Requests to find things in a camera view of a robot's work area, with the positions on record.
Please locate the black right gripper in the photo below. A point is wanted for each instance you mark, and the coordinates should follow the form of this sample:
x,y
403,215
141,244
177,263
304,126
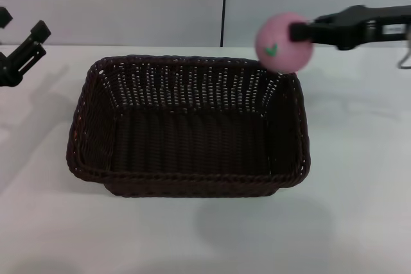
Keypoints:
x,y
385,25

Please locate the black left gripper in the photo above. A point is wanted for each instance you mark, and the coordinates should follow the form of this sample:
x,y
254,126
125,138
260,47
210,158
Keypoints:
x,y
7,73

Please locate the pink peach toy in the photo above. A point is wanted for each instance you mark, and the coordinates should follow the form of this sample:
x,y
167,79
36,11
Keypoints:
x,y
277,49

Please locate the dark brown wicker basket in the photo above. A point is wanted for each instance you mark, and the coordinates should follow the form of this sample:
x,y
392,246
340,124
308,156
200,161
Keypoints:
x,y
192,133

